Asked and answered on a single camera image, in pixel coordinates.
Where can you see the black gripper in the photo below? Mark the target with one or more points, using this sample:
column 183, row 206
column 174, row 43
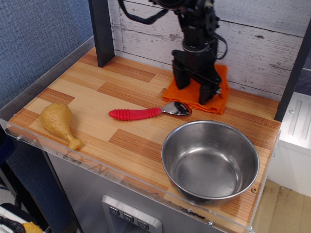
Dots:
column 198, row 66

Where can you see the orange cloth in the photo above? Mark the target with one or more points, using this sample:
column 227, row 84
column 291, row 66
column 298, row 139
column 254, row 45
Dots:
column 190, row 94

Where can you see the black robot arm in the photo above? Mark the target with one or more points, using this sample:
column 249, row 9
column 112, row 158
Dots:
column 198, row 23

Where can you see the stainless steel bowl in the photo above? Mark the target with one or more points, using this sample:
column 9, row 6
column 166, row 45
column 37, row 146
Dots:
column 209, row 162

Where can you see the white grooved side cabinet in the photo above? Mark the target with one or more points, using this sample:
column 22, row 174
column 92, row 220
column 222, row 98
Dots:
column 290, row 165

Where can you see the plastic toy chicken drumstick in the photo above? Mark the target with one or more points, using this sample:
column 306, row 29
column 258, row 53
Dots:
column 56, row 119

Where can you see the clear acrylic table guard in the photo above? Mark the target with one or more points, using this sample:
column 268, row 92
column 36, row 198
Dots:
column 123, row 159

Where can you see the silver button panel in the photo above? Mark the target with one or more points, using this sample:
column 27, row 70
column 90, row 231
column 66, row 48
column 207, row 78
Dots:
column 123, row 218

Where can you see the yellow and black object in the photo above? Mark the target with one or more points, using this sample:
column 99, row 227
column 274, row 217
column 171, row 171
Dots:
column 16, row 227

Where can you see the red-handled metal spoon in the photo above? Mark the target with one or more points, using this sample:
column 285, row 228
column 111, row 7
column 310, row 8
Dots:
column 173, row 108

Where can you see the dark grey right post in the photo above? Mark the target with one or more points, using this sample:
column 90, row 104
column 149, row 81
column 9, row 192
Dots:
column 295, row 74

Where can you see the dark grey post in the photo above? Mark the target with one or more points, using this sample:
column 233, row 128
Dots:
column 295, row 74
column 102, row 32

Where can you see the dark grey left post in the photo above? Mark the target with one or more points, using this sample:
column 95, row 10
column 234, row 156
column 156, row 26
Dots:
column 102, row 32

